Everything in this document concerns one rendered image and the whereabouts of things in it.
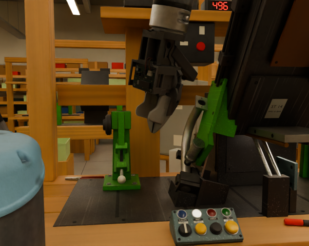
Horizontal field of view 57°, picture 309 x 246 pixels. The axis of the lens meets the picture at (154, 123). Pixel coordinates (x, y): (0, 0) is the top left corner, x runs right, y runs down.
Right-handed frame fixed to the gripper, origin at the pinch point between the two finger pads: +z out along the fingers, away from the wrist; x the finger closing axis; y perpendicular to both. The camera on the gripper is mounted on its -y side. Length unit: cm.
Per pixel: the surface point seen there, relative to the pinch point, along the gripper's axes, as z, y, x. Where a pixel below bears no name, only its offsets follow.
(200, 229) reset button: 18.6, -2.7, 15.0
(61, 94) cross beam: 12, -19, -69
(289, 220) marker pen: 18.1, -24.7, 27.3
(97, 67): 84, -432, -571
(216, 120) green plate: 1.1, -27.3, 0.3
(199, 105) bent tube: -1.0, -29.5, -7.7
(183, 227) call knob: 18.9, -0.4, 12.2
